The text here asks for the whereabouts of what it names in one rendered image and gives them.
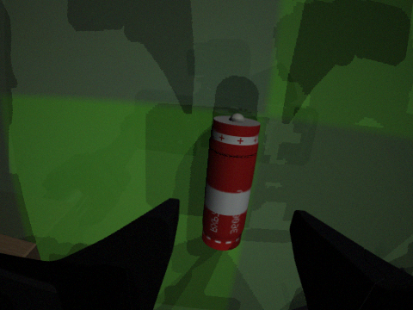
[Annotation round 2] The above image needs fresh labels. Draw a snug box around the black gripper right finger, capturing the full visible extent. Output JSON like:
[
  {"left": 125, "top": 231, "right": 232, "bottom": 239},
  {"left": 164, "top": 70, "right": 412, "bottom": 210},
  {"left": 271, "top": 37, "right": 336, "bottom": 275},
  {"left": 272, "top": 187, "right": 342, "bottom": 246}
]
[{"left": 289, "top": 210, "right": 413, "bottom": 310}]

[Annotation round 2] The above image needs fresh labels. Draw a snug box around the red and silver battery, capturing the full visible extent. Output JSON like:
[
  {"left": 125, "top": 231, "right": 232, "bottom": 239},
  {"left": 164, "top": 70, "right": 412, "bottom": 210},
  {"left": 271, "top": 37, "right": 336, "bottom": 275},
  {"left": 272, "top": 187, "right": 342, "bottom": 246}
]
[{"left": 202, "top": 113, "right": 261, "bottom": 251}]

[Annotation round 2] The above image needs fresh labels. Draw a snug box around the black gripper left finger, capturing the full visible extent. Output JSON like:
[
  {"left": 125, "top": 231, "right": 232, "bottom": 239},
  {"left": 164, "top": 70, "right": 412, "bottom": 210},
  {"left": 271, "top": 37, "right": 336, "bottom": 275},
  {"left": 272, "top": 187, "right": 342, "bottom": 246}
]
[{"left": 0, "top": 199, "right": 179, "bottom": 310}]

